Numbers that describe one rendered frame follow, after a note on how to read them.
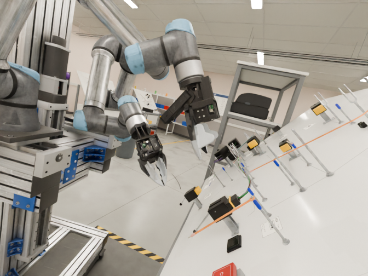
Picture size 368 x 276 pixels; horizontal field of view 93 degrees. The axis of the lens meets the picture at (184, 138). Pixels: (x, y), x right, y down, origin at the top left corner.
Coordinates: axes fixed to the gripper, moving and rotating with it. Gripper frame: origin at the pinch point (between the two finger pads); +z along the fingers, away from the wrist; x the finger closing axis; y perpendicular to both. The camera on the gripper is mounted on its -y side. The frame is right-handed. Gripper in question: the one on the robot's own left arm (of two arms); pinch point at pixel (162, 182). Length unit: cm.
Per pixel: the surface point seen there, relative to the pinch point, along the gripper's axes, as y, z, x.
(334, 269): 28.6, 28.6, 11.7
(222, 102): -487, -355, 478
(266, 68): -16, -52, 108
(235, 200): 9.2, 15.0, 14.1
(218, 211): 6.0, 15.3, 9.6
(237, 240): 8.5, 22.9, 9.5
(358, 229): 29.6, 27.0, 19.1
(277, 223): 14.9, 23.5, 17.6
